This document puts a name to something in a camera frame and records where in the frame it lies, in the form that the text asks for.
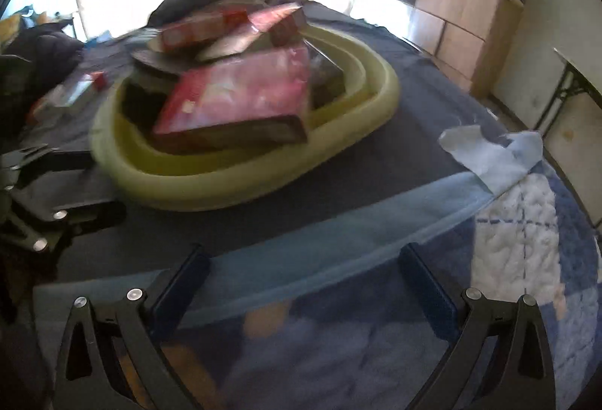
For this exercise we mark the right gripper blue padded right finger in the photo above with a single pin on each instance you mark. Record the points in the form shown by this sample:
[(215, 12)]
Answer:
[(520, 372)]

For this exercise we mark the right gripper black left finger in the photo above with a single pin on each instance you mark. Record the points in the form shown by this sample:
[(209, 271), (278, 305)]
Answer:
[(88, 373)]

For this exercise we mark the cream plastic basin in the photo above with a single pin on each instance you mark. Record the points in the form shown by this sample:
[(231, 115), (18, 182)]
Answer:
[(227, 178)]

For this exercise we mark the small red cigarette box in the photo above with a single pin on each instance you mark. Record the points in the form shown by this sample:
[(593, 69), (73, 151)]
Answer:
[(67, 100)]

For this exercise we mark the blue white checkered blanket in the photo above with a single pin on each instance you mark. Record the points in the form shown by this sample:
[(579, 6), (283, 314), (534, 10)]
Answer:
[(354, 312)]

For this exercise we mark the red white flat box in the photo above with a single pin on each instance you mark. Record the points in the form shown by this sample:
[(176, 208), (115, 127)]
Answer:
[(200, 28)]

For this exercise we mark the pink red box in basin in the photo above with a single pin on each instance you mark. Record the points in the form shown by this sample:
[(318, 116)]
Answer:
[(262, 98)]

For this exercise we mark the black folding table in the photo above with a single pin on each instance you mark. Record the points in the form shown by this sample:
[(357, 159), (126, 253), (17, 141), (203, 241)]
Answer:
[(571, 83)]

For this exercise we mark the red cigarette carton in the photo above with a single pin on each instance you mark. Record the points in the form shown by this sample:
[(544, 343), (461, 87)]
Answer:
[(272, 27)]

